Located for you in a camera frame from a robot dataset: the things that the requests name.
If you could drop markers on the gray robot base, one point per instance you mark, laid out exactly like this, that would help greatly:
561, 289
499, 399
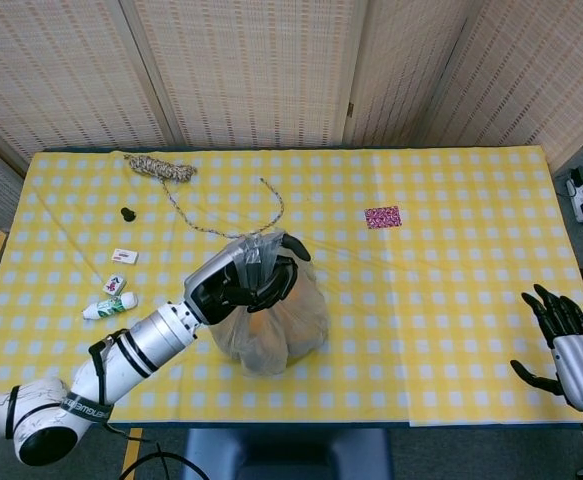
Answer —
286, 455

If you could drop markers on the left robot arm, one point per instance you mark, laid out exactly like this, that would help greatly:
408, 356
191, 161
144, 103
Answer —
121, 360

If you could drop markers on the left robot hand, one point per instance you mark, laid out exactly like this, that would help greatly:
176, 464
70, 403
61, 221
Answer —
216, 285

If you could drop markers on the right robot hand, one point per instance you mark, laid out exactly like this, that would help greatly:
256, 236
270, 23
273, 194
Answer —
581, 365

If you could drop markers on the small black cap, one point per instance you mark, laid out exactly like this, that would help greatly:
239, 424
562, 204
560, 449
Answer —
128, 213

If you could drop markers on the white mahjong tile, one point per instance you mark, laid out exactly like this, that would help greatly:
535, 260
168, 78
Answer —
114, 283

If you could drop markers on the white green plastic bottle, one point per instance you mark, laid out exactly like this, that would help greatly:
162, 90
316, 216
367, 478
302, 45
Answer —
108, 306

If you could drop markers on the beige folding screen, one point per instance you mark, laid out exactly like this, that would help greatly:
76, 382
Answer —
246, 70

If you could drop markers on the small white card box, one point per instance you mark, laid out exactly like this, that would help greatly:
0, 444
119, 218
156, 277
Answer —
125, 256

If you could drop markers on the gray translucent plastic bag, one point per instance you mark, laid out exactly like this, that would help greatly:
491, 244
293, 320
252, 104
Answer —
271, 340

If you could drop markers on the pink patterned card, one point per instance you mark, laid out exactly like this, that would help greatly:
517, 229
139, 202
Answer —
383, 217

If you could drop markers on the yellow white checkered tablecloth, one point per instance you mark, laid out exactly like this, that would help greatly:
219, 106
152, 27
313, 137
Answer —
421, 300

